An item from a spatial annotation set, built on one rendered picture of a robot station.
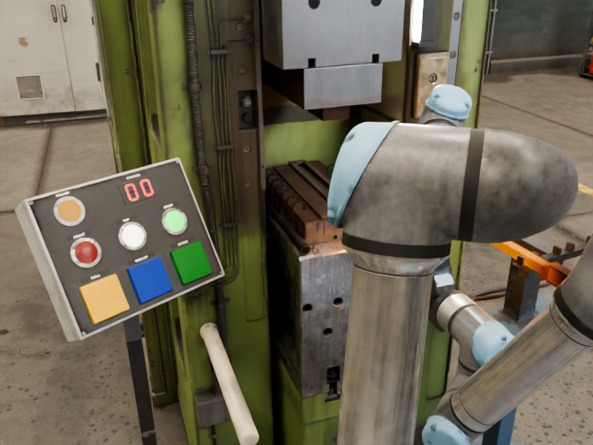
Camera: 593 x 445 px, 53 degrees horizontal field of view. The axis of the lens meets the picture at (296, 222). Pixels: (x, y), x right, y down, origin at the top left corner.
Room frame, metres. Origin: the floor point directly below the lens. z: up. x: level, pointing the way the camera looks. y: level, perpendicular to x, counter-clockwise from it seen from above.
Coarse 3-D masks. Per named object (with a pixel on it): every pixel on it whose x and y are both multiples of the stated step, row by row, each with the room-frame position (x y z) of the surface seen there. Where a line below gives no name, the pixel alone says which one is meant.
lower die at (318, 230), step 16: (304, 160) 1.79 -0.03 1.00; (272, 176) 1.70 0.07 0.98; (288, 176) 1.68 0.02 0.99; (304, 176) 1.65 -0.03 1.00; (320, 176) 1.64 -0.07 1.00; (288, 192) 1.56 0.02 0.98; (304, 192) 1.54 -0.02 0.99; (320, 192) 1.52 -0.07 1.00; (320, 208) 1.42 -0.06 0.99; (304, 224) 1.36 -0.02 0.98; (320, 224) 1.37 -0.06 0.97; (320, 240) 1.37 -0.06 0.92
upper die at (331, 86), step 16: (272, 64) 1.59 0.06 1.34; (368, 64) 1.41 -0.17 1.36; (272, 80) 1.59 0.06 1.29; (288, 80) 1.46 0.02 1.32; (304, 80) 1.36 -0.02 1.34; (320, 80) 1.37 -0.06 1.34; (336, 80) 1.38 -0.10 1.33; (352, 80) 1.40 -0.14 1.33; (368, 80) 1.41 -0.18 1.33; (288, 96) 1.47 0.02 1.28; (304, 96) 1.36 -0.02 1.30; (320, 96) 1.37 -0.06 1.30; (336, 96) 1.38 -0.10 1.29; (352, 96) 1.40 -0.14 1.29; (368, 96) 1.41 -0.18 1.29
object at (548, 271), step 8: (504, 248) 1.32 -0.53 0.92; (512, 248) 1.30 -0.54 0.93; (520, 248) 1.30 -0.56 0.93; (512, 256) 1.30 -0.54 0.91; (528, 256) 1.26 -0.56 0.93; (536, 256) 1.26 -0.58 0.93; (528, 264) 1.25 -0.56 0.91; (536, 264) 1.23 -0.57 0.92; (544, 264) 1.22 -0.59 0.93; (552, 264) 1.20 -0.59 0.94; (544, 272) 1.19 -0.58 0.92; (552, 272) 1.19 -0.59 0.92; (560, 272) 1.16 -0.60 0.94; (568, 272) 1.16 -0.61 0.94; (552, 280) 1.19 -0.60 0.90; (560, 280) 1.17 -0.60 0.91
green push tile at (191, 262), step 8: (184, 248) 1.11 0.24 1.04; (192, 248) 1.12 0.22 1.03; (200, 248) 1.13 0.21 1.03; (176, 256) 1.09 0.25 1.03; (184, 256) 1.10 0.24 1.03; (192, 256) 1.11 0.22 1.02; (200, 256) 1.12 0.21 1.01; (176, 264) 1.08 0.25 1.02; (184, 264) 1.09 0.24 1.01; (192, 264) 1.10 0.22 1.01; (200, 264) 1.11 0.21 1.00; (208, 264) 1.12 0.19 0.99; (184, 272) 1.08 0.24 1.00; (192, 272) 1.09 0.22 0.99; (200, 272) 1.10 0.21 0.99; (208, 272) 1.11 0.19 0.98; (184, 280) 1.07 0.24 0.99; (192, 280) 1.08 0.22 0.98
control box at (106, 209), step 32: (64, 192) 1.05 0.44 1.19; (96, 192) 1.08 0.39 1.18; (128, 192) 1.12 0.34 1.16; (160, 192) 1.16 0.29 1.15; (192, 192) 1.20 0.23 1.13; (32, 224) 0.99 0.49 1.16; (64, 224) 1.01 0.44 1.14; (96, 224) 1.04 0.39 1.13; (128, 224) 1.08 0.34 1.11; (160, 224) 1.12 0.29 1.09; (192, 224) 1.16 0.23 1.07; (64, 256) 0.98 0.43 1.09; (128, 256) 1.04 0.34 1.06; (160, 256) 1.08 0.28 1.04; (64, 288) 0.94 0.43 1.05; (128, 288) 1.00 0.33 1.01; (192, 288) 1.08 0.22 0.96; (64, 320) 0.94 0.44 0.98
